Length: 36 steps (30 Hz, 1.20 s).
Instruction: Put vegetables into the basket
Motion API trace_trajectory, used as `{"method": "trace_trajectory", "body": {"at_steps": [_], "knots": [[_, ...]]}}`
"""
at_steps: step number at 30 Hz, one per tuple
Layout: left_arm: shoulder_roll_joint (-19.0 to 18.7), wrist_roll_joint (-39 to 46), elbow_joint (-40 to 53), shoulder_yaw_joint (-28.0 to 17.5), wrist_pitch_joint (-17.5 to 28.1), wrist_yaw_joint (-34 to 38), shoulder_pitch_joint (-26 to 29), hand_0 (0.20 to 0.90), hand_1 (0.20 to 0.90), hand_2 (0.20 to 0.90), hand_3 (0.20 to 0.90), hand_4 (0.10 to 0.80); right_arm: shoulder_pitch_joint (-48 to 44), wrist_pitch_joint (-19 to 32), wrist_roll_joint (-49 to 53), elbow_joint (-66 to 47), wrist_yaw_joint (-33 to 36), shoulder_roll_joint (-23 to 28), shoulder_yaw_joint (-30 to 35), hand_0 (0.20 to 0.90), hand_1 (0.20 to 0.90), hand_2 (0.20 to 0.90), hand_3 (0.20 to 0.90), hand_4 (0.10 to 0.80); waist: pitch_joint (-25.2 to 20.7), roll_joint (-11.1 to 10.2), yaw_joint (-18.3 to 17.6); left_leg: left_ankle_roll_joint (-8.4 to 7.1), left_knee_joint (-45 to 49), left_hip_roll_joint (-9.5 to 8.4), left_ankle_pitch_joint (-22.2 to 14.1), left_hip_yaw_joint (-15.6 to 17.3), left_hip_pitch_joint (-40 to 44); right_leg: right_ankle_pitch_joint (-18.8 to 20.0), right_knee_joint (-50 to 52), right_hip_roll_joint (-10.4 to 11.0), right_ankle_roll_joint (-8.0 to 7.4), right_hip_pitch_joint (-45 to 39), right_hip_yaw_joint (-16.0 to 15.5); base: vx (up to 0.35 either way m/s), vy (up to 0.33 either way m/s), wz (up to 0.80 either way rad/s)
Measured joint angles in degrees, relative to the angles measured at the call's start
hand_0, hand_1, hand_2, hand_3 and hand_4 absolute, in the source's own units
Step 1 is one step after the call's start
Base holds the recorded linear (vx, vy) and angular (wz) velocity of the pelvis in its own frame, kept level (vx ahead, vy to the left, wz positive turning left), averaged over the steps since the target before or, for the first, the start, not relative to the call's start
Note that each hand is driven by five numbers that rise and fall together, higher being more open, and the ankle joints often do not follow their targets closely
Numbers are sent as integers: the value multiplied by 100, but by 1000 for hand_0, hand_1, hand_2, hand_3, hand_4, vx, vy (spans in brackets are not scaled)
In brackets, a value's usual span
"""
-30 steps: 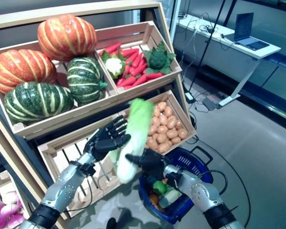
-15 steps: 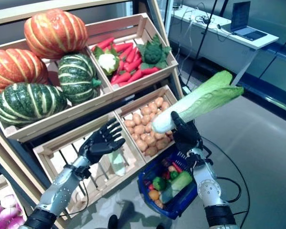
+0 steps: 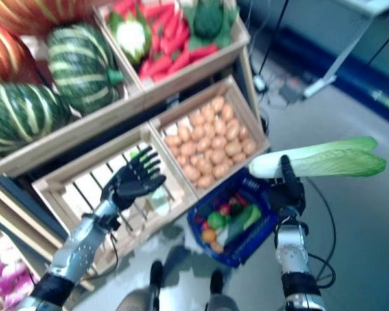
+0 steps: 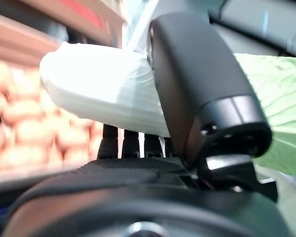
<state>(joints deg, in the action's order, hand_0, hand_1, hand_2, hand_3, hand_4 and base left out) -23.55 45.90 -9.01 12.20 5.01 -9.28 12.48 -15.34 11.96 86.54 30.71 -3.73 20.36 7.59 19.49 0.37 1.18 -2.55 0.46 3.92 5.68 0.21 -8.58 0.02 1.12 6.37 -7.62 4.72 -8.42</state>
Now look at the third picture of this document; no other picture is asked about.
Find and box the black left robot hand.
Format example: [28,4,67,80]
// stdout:
[100,145,168,212]

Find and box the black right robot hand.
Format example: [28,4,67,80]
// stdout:
[267,155,307,216]

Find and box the blue plastic shopping basket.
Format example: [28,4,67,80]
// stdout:
[187,168,279,269]

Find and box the wooden slatted cabbage crate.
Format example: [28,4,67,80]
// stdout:
[31,124,198,276]

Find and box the wooden pumpkin crate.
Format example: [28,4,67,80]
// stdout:
[0,76,150,178]

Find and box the green round toy vegetable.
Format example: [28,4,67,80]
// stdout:
[207,211,230,229]

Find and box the orange toy fruit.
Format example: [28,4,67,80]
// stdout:
[201,228,218,243]

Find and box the silver left robot leg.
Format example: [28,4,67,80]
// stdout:
[116,260,165,311]

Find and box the silver robot leg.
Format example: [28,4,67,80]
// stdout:
[116,260,165,311]
[206,270,241,311]

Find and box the grey power adapter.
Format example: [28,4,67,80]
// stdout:
[278,82,304,103]

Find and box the wooden potato crate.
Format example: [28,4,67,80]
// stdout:
[148,75,270,199]

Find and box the white desk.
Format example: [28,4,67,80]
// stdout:
[303,0,389,98]

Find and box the silver right robot leg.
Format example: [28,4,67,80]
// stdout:
[206,270,241,311]

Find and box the red toy carrot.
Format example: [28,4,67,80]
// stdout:
[148,3,179,20]
[113,0,143,14]
[141,61,172,80]
[189,45,218,61]

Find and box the green striped pumpkin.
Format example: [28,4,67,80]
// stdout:
[45,23,126,116]
[0,82,73,156]

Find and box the wooden onion crate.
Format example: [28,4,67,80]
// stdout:
[0,239,43,311]

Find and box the wooden carrot crate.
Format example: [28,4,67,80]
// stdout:
[92,0,251,101]

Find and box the toy white cauliflower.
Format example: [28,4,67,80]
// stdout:
[107,9,153,65]

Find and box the black tripod stand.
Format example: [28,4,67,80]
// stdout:
[259,0,291,74]

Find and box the toy green broccoli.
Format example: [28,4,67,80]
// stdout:
[181,0,241,49]

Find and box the orange striped pumpkin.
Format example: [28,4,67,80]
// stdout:
[0,22,41,84]
[0,0,95,35]

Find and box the black floor cable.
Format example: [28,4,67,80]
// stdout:
[306,178,338,289]

